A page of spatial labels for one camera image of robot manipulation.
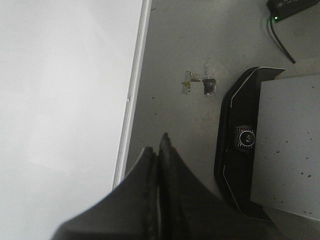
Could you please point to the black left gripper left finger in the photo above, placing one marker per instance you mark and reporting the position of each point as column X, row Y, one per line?
column 129, row 212

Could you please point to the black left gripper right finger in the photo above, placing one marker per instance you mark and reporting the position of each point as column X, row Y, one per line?
column 189, row 211

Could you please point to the black robot mobile base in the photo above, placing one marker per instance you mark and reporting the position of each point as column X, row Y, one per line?
column 236, row 141

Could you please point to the black box with green light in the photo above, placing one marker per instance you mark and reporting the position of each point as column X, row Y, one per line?
column 283, row 9

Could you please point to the white whiteboard with aluminium frame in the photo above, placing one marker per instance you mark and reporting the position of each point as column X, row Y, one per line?
column 66, row 71

